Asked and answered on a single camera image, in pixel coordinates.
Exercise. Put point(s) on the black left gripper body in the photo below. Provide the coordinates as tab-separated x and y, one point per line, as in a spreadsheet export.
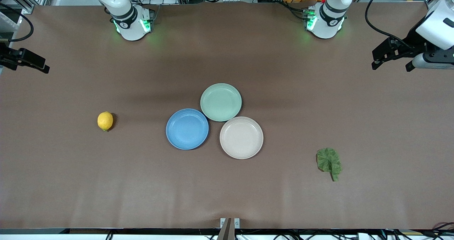
413	43

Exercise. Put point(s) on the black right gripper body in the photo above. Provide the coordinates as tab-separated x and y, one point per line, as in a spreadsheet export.
7	58

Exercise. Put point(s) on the yellow lemon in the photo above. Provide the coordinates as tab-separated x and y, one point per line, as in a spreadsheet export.
105	121

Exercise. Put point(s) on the green lettuce leaf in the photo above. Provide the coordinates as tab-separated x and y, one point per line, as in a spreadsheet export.
329	161

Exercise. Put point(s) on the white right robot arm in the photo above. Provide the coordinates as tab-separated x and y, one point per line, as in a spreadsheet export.
129	18

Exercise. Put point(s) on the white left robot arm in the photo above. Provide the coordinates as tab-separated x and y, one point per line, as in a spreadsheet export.
328	20

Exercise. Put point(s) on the blue plate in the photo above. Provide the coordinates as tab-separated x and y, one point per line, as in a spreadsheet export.
187	129

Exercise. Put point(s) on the beige plate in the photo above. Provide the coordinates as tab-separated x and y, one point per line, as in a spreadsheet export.
241	138

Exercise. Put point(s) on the green plate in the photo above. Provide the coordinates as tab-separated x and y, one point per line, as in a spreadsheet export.
220	102

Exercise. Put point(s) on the metal table edge bracket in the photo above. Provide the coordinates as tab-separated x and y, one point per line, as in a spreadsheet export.
230	225

